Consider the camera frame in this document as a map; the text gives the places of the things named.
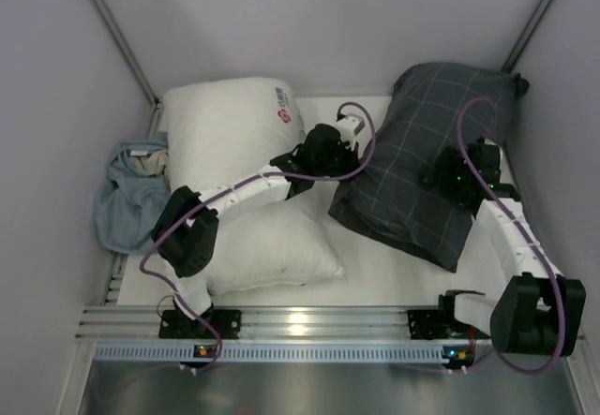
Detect dark grey checked pillowcase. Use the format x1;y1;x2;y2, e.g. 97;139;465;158
328;62;530;273

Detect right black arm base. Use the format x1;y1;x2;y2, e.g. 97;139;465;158
407;309;471;340

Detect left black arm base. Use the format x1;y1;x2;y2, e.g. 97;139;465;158
158;308;242;340

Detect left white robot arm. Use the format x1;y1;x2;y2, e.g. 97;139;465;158
150;117;365;320

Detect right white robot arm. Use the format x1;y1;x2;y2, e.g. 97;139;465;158
425;139;587;357

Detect white bare pillow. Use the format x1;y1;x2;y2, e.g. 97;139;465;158
163;78;344;295

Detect light blue crumpled cloth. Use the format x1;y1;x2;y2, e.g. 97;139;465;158
93;131;171;255

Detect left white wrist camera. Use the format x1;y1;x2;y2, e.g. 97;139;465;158
334;114;366;151

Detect right aluminium frame post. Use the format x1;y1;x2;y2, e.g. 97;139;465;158
501;0;556;73

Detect aluminium frame post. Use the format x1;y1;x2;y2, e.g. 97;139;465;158
501;0;556;73
89;0;160;108

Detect aluminium rail beam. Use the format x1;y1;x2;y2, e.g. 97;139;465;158
74;305;587;341

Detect grey slotted cable duct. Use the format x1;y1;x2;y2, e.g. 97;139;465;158
94;343;473;364

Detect left aluminium frame post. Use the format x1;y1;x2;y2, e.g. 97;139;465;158
89;0;160;108

